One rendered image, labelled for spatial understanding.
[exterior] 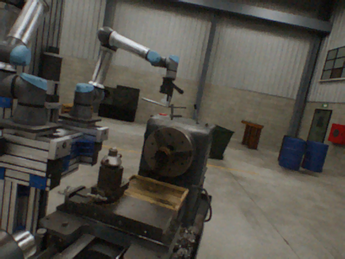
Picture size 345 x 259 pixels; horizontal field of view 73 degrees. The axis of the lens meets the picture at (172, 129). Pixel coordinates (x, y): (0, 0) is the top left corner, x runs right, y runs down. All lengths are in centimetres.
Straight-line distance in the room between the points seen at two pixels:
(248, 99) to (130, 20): 670
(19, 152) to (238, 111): 1116
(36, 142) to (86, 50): 1117
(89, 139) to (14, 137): 52
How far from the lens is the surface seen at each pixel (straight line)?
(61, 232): 94
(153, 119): 165
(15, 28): 114
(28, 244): 56
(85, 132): 169
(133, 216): 92
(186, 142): 142
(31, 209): 173
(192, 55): 1174
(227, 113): 1185
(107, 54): 182
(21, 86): 130
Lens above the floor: 142
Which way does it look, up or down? 8 degrees down
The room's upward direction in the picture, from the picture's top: 11 degrees clockwise
